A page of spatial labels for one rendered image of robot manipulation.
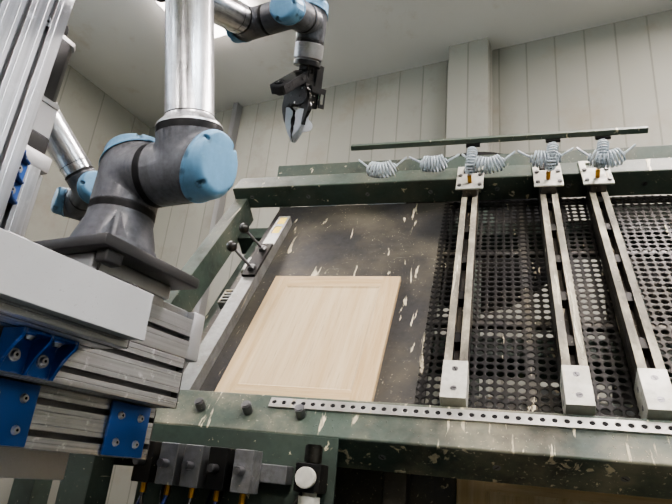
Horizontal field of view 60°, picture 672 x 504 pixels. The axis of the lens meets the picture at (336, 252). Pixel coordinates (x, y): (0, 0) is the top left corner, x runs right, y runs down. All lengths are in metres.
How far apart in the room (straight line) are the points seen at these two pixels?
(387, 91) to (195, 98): 3.98
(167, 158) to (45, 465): 0.54
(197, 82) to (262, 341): 0.92
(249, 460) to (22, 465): 0.48
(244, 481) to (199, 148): 0.73
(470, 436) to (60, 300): 0.92
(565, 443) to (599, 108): 3.27
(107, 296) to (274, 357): 0.93
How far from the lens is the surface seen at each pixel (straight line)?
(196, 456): 1.41
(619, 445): 1.39
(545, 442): 1.37
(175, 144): 1.00
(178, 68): 1.06
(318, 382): 1.58
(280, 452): 1.44
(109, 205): 1.06
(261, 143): 5.31
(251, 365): 1.69
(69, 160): 1.58
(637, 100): 4.40
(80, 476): 1.73
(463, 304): 1.72
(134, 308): 0.85
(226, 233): 2.34
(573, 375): 1.48
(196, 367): 1.71
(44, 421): 0.98
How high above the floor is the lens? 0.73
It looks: 21 degrees up
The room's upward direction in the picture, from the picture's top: 6 degrees clockwise
